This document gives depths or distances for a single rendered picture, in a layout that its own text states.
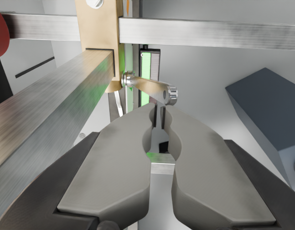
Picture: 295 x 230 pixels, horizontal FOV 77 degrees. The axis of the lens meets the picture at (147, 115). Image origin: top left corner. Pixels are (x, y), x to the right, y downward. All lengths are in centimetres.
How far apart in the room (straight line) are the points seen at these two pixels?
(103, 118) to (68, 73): 45
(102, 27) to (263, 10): 107
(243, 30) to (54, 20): 24
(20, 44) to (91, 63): 29
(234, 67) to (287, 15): 35
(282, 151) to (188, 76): 65
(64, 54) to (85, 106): 41
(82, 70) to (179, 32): 14
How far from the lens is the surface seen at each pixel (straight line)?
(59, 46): 57
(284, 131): 88
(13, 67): 45
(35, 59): 51
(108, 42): 26
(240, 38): 29
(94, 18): 26
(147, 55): 43
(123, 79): 29
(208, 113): 134
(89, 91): 17
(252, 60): 129
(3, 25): 31
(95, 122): 63
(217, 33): 27
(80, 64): 20
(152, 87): 15
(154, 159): 38
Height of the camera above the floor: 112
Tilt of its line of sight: 59 degrees down
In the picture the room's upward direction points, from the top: 175 degrees counter-clockwise
